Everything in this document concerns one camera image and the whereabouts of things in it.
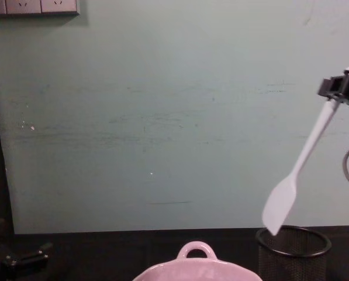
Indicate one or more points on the white silicone spatula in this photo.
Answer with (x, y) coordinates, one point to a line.
(281, 205)

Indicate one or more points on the black table cloth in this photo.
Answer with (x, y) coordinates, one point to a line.
(110, 254)

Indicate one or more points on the black mesh pen holder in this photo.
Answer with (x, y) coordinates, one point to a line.
(291, 260)

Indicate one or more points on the grey wall socket panel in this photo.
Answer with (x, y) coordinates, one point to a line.
(34, 7)

